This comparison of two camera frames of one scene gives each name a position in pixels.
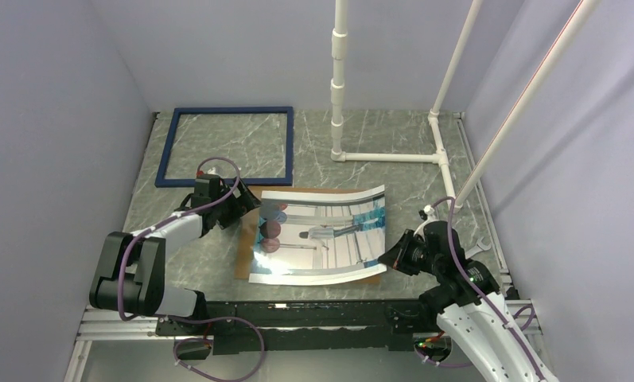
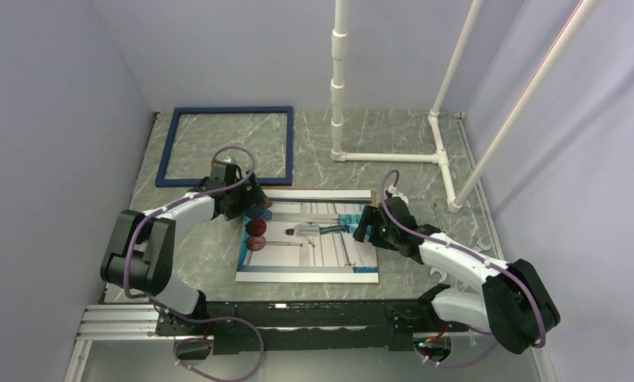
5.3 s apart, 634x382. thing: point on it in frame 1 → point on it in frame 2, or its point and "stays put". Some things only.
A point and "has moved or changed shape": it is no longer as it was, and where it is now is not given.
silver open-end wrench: (479, 247) stays put
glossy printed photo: (319, 237) has moved or changed shape
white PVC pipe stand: (338, 95) stays put
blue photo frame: (162, 181) stays put
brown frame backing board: (246, 229) → (300, 194)
